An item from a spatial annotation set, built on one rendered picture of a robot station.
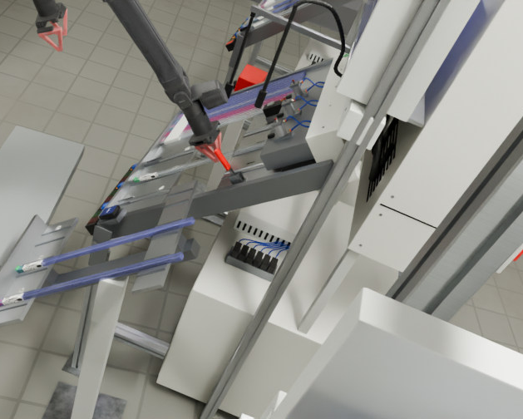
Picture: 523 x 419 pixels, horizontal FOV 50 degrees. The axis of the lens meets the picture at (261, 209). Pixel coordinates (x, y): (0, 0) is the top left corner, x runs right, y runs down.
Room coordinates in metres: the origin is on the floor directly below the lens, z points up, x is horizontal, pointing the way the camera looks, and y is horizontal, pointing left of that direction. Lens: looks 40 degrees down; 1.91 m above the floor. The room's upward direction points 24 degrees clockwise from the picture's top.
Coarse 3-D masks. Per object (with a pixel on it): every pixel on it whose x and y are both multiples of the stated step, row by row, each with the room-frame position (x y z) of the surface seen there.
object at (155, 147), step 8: (168, 128) 1.59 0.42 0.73; (160, 136) 1.53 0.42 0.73; (152, 152) 1.44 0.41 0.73; (144, 160) 1.38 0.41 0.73; (136, 168) 1.32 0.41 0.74; (144, 168) 1.35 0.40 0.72; (128, 176) 1.28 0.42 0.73; (136, 176) 1.30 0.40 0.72; (128, 184) 1.25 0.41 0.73; (120, 192) 1.19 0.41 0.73; (112, 200) 1.15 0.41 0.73; (104, 208) 1.11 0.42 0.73
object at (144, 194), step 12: (168, 144) 1.49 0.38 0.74; (180, 144) 1.46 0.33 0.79; (156, 156) 1.42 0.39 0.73; (168, 156) 1.38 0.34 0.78; (180, 156) 1.36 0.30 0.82; (192, 156) 1.35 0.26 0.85; (156, 168) 1.33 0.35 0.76; (168, 168) 1.30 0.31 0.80; (144, 180) 1.25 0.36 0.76; (156, 180) 1.24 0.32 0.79; (168, 180) 1.22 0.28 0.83; (132, 192) 1.21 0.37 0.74; (144, 192) 1.19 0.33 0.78; (156, 192) 1.17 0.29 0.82; (168, 192) 1.15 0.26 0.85; (120, 204) 1.14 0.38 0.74; (132, 204) 1.14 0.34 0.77; (144, 204) 1.12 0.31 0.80; (156, 204) 1.10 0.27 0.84
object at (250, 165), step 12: (312, 72) 1.72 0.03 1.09; (324, 72) 1.68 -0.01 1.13; (312, 84) 1.62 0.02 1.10; (264, 120) 1.45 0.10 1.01; (252, 132) 1.39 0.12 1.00; (264, 132) 1.36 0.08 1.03; (240, 144) 1.33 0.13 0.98; (252, 144) 1.31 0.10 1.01; (240, 156) 1.25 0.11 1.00; (252, 156) 1.23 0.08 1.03; (240, 168) 1.18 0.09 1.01; (252, 168) 1.16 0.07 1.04; (264, 168) 1.15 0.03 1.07; (228, 180) 1.13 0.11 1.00
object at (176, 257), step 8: (168, 256) 0.75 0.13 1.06; (176, 256) 0.75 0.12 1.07; (136, 264) 0.75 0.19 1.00; (144, 264) 0.74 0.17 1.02; (152, 264) 0.74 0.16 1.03; (160, 264) 0.74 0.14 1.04; (104, 272) 0.74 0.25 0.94; (112, 272) 0.73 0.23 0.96; (120, 272) 0.73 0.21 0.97; (128, 272) 0.73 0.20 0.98; (72, 280) 0.73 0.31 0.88; (80, 280) 0.73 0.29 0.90; (88, 280) 0.72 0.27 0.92; (96, 280) 0.73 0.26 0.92; (40, 288) 0.72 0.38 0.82; (48, 288) 0.72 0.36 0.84; (56, 288) 0.71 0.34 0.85; (64, 288) 0.72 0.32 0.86; (24, 296) 0.70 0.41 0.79; (32, 296) 0.71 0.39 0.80; (0, 304) 0.69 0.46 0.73
